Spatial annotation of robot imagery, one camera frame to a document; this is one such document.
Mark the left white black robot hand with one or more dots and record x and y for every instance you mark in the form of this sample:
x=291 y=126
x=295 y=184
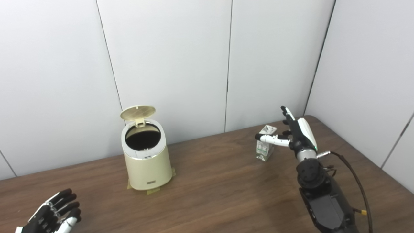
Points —
x=45 y=216

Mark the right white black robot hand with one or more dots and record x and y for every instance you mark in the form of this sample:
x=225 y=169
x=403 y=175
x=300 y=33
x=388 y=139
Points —
x=302 y=136

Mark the white green milk carton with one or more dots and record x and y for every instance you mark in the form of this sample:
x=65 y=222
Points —
x=263 y=152

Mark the cream-colored trash bin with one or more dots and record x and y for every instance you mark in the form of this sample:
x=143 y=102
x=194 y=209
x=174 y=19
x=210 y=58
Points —
x=148 y=170

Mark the cream round bin lid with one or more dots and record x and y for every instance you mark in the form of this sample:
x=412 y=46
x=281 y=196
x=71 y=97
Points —
x=137 y=112

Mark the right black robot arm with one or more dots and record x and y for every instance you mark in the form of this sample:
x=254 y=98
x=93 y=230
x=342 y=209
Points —
x=323 y=200

